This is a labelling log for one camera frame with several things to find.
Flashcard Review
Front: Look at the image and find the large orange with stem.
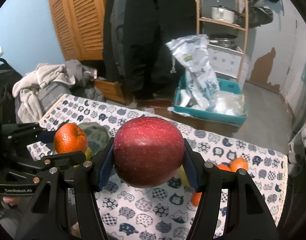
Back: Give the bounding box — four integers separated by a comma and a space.
217, 164, 232, 172

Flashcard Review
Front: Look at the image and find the small mandarin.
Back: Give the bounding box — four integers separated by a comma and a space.
53, 123, 88, 154
191, 192, 202, 207

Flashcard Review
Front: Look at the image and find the dark red apple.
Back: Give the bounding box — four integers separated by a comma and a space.
113, 116, 184, 188

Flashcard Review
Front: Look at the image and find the person's hand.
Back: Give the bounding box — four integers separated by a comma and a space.
2, 196, 20, 206

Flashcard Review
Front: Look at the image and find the yellow green mango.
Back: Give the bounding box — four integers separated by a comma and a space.
177, 166, 190, 187

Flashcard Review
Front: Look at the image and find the green glass plate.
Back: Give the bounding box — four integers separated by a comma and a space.
78, 122, 110, 154

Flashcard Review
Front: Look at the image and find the cat pattern tablecloth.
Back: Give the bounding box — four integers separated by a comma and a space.
27, 93, 288, 240

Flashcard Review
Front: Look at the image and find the wooden drawer box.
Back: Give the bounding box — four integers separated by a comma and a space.
94, 79, 126, 105

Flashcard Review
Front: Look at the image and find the teal storage box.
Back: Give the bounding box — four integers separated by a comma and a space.
173, 76, 248, 127

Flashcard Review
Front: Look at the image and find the clear plastic bag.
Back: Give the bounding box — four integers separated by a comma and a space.
209, 90, 247, 116

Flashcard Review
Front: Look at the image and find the white printed rice bag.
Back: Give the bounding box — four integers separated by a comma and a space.
166, 34, 220, 108

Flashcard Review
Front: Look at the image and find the grey clothes pile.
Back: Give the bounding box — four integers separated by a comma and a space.
12, 60, 104, 123

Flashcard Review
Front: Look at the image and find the shoe rack with shoes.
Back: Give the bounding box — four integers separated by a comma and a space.
287, 121, 306, 178

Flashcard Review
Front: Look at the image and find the white patterned storage box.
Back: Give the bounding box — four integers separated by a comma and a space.
208, 44, 243, 79

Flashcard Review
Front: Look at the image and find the steel pot with lid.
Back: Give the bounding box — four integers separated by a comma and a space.
209, 33, 237, 50

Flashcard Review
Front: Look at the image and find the wooden shelf rack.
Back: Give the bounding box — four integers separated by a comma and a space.
196, 0, 249, 82

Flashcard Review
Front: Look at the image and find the black hanging coat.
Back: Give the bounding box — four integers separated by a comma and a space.
103, 0, 196, 100

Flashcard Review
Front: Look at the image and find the white cooking pot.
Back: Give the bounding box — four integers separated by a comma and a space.
211, 5, 239, 24

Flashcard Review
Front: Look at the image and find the wooden louvered door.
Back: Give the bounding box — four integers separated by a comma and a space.
49, 0, 106, 61

